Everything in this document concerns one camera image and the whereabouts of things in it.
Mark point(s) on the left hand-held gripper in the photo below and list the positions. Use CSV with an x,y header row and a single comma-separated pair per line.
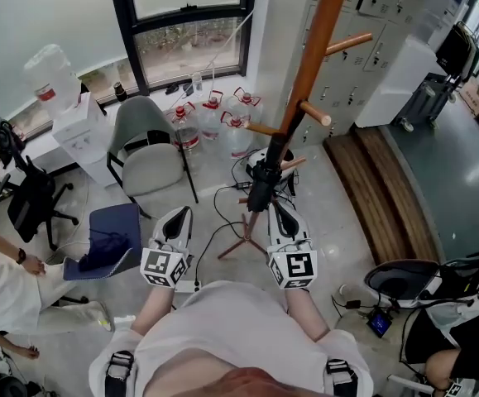
x,y
162,265

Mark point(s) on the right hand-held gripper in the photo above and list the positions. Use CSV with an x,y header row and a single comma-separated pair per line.
x,y
295,265

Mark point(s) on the black umbrella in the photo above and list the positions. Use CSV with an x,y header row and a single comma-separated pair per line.
x,y
264,184

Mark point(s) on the wooden coat rack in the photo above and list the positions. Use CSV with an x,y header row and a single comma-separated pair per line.
x,y
317,35

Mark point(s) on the person's right forearm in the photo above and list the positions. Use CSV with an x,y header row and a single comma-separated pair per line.
x,y
305,314

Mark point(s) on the person's left forearm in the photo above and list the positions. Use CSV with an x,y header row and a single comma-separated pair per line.
x,y
154,308

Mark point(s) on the clothes rack with dark garments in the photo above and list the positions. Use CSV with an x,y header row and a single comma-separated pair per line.
x,y
454,50

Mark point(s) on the white floor power strip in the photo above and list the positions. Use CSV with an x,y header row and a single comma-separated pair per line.
x,y
187,286

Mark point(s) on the blue grey chair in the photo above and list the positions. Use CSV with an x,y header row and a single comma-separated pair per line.
x,y
115,221

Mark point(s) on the black power adapter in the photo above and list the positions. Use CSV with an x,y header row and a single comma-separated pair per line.
x,y
242,185

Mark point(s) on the grey shell chair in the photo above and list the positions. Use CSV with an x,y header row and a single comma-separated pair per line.
x,y
152,168

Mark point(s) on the dark blue cloth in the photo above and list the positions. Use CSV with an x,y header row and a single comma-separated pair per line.
x,y
102,250

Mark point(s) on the small black power brick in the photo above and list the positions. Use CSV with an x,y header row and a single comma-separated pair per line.
x,y
353,304

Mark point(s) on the wooden platform step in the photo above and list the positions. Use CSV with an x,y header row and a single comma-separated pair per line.
x,y
384,197

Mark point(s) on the person's white shirt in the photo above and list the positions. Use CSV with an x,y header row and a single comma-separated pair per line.
x,y
231,329

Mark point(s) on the white water dispenser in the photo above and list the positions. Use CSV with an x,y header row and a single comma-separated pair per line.
x,y
86,147

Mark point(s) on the small black screen device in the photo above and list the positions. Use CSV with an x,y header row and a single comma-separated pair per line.
x,y
379,325

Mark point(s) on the black office chair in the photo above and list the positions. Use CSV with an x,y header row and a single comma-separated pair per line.
x,y
32,205

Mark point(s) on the small clear water bottle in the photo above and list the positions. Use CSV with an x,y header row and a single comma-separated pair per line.
x,y
197,84

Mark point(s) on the black cup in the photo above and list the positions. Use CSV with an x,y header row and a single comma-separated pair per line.
x,y
120,90

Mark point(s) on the grey metal lockers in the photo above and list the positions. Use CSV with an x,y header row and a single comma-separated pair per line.
x,y
346,85

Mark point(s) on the grey trolley cart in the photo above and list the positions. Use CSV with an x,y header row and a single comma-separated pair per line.
x,y
423,101

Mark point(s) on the large clear water jug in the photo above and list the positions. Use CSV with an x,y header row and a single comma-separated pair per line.
x,y
53,81

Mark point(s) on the black framed window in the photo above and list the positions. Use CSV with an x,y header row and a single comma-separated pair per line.
x,y
128,27

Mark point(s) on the cardboard box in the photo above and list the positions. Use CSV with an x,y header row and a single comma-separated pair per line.
x,y
472,97

